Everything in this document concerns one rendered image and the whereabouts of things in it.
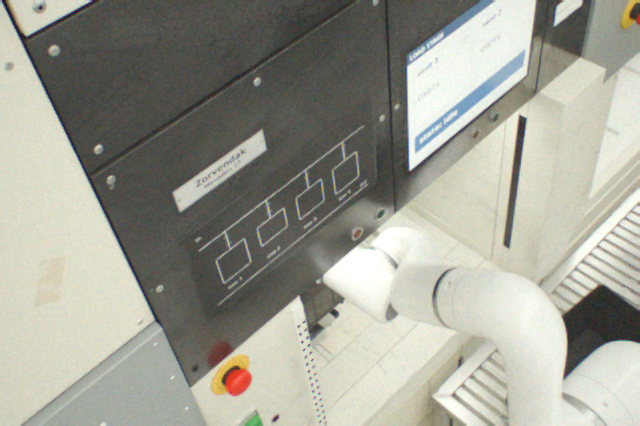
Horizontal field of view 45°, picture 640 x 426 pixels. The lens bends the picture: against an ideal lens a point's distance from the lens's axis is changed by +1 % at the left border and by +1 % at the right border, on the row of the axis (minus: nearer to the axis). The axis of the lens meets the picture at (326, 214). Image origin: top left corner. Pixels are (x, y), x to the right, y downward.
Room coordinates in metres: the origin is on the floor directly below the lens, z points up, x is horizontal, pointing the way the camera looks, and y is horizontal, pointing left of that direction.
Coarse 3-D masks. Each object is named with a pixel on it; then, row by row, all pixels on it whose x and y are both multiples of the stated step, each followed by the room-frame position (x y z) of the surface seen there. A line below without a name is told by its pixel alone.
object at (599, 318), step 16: (608, 288) 0.88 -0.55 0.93; (576, 304) 0.85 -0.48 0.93; (592, 304) 0.88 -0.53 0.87; (608, 304) 0.87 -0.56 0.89; (624, 304) 0.84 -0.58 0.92; (576, 320) 0.86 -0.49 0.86; (592, 320) 0.89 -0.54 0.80; (608, 320) 0.86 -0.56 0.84; (624, 320) 0.83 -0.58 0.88; (576, 336) 0.87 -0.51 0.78; (592, 336) 0.87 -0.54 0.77; (608, 336) 0.85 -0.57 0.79; (624, 336) 0.82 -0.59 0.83; (576, 352) 0.83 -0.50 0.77; (592, 352) 0.83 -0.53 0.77
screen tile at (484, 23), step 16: (512, 0) 0.92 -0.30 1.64; (528, 0) 0.94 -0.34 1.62; (496, 16) 0.90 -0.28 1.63; (512, 16) 0.92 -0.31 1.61; (528, 16) 0.95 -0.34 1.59; (480, 32) 0.87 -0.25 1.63; (512, 32) 0.92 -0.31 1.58; (496, 48) 0.90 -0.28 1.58; (512, 48) 0.93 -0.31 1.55; (480, 64) 0.88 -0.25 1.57; (496, 64) 0.90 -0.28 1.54
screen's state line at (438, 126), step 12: (516, 60) 0.93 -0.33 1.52; (504, 72) 0.92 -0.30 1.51; (480, 84) 0.88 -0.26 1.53; (492, 84) 0.90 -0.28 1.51; (468, 96) 0.86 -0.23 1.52; (480, 96) 0.88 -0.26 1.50; (456, 108) 0.85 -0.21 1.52; (468, 108) 0.86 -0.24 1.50; (444, 120) 0.83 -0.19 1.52; (432, 132) 0.81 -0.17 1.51; (420, 144) 0.80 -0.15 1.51
